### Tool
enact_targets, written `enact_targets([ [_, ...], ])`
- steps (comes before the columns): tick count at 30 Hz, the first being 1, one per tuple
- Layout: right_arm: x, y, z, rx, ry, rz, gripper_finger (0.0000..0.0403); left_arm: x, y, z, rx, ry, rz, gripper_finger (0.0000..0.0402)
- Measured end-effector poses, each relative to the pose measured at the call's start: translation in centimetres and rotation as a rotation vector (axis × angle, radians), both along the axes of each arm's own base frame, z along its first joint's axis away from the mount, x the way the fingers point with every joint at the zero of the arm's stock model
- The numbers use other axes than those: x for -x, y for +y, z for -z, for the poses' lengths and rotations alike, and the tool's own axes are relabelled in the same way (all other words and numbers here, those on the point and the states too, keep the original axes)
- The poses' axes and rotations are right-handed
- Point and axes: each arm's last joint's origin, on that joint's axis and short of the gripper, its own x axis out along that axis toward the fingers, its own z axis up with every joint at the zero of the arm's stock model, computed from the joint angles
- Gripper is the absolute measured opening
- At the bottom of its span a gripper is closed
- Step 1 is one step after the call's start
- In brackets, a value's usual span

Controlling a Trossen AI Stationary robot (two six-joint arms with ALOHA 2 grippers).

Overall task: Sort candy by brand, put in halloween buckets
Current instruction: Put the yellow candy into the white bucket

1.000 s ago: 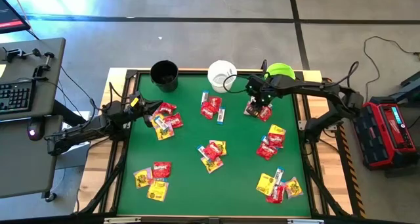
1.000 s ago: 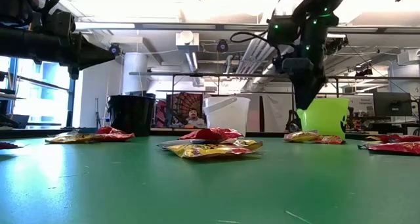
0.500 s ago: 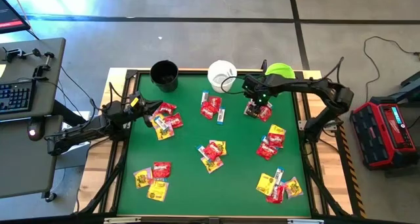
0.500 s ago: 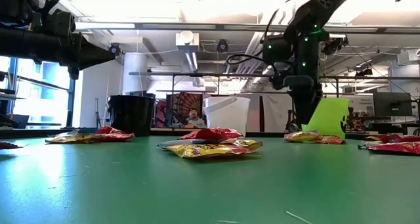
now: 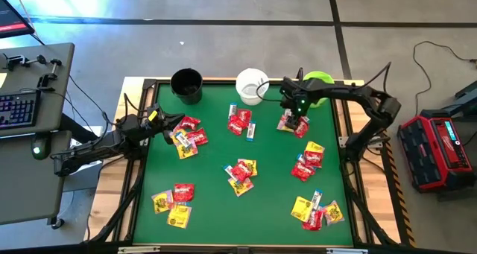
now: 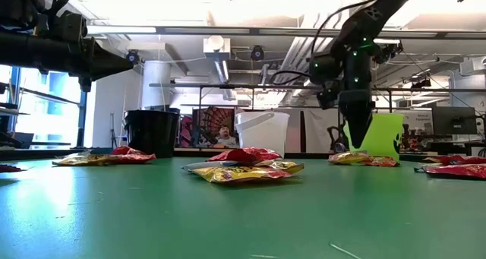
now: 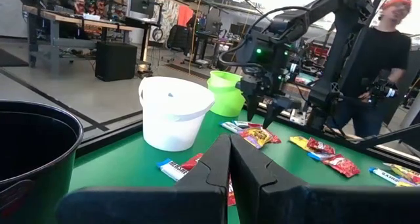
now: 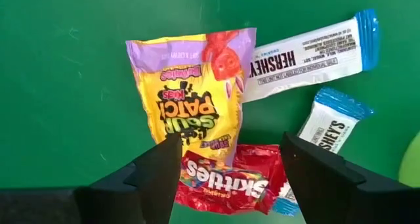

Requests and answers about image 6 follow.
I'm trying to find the white ceiling unit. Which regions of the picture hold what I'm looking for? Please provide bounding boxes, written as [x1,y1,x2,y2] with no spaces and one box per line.
[203,36,232,61]

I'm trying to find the green halloween bucket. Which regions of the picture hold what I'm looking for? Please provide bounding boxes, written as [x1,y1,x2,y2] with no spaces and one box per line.
[343,112,406,163]

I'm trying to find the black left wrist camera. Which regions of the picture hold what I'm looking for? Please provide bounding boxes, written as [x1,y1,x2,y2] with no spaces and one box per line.
[56,11,89,43]

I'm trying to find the yellow Sour Patch Kids pack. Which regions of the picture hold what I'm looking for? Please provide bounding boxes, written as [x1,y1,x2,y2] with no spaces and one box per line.
[52,154,126,167]
[261,160,305,175]
[328,151,371,166]
[191,164,295,185]

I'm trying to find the black table frame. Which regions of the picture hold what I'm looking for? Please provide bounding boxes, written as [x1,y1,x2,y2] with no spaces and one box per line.
[0,147,486,163]

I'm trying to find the person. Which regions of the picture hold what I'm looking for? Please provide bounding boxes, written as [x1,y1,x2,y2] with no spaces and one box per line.
[212,125,239,148]

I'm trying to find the white halloween bucket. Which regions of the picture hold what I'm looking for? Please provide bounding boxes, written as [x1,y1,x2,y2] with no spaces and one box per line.
[234,111,290,158]

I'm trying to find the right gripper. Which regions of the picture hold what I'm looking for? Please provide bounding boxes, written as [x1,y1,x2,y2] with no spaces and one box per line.
[337,73,376,150]

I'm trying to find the black halloween bucket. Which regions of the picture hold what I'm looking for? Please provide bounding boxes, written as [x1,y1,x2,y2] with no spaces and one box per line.
[124,109,180,160]

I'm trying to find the white equipment sign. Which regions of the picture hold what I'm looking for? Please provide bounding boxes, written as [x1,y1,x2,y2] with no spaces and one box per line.
[404,109,434,135]

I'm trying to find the red patterned wall poster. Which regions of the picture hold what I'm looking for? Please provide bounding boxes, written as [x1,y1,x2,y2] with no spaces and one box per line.
[180,106,236,148]

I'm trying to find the black metal rack frame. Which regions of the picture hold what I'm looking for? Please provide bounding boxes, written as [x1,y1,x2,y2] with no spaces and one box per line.
[148,82,486,153]

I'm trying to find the white round pillar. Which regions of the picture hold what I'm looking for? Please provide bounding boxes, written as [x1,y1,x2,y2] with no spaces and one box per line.
[142,60,172,111]

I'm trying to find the silver air duct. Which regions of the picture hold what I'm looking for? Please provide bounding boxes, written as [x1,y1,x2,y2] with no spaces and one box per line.
[213,59,233,100]

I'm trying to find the white partition panel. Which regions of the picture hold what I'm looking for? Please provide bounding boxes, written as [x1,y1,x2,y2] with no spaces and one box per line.
[289,107,342,153]

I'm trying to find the black computer monitor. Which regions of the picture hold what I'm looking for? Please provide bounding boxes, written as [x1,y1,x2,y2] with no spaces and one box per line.
[431,106,478,136]

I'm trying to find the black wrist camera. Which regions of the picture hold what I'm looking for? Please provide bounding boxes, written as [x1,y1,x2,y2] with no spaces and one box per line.
[317,87,341,110]
[56,11,89,43]

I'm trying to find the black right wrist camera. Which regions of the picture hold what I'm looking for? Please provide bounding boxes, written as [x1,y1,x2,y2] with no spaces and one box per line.
[317,87,341,110]

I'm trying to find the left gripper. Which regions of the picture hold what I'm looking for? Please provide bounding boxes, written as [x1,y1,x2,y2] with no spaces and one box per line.
[22,33,135,93]

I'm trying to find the black overhead camera rig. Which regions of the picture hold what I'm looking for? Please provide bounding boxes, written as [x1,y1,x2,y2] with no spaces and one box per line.
[374,42,404,65]

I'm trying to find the white blue Hershey's bar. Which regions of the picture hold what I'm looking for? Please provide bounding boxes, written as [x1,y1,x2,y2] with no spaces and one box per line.
[181,160,236,172]

